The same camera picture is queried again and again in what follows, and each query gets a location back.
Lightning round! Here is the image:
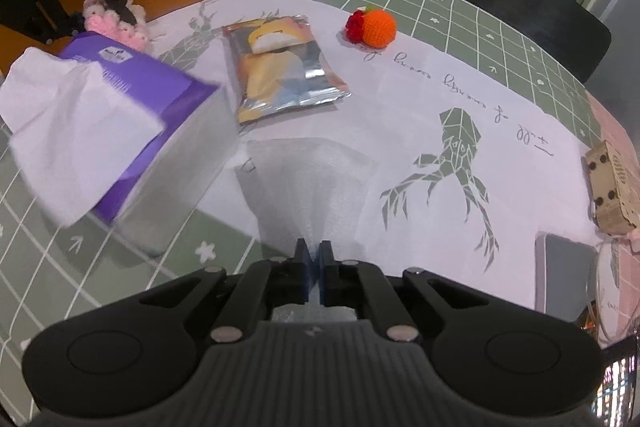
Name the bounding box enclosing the red crochet strawberry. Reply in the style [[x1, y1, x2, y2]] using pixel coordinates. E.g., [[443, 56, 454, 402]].
[[345, 9, 368, 42]]

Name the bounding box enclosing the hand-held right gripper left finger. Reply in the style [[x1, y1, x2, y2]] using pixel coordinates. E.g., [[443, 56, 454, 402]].
[[87, 239, 312, 343]]

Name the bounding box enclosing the purple tissue pack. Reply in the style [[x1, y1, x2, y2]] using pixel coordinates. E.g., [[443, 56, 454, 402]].
[[0, 32, 238, 255]]

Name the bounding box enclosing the pink white crochet toy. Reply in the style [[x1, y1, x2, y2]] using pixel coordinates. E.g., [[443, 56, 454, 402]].
[[82, 0, 151, 52]]

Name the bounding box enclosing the foil snack packet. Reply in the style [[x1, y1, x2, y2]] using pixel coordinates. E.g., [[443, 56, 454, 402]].
[[221, 13, 352, 124]]

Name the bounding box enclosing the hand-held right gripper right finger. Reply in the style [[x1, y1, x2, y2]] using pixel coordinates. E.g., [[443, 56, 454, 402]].
[[319, 241, 541, 342]]

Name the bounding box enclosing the wooden box with holes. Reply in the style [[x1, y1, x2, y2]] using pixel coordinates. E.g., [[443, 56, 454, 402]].
[[581, 139, 640, 235]]

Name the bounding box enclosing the grey smartphone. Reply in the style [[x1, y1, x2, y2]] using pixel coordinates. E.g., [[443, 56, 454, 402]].
[[535, 232, 603, 323]]

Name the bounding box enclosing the orange crochet fruit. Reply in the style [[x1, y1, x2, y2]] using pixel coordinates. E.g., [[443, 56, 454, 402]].
[[361, 6, 398, 48]]

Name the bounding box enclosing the white printed cloth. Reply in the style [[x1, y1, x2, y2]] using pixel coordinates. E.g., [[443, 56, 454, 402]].
[[145, 0, 608, 323]]

